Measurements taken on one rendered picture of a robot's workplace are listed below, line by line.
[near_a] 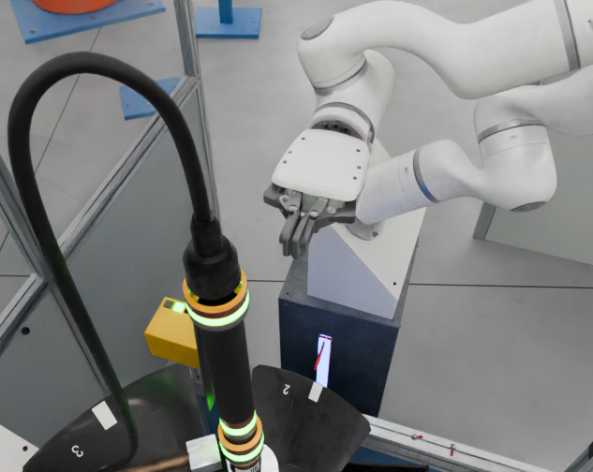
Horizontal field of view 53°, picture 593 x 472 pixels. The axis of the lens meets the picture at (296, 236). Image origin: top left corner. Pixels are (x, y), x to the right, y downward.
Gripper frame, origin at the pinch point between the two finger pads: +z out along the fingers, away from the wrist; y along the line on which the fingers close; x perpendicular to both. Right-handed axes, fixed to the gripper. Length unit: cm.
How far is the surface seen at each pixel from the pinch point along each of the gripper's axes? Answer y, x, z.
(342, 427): -7.7, -48.3, -1.9
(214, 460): 1.4, -11.3, 21.3
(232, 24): 142, -162, -297
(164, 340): 32, -58, -13
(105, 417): 18.8, -21.9, 17.4
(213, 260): -1.0, 19.4, 19.5
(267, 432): 3.4, -45.5, 3.9
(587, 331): -87, -165, -124
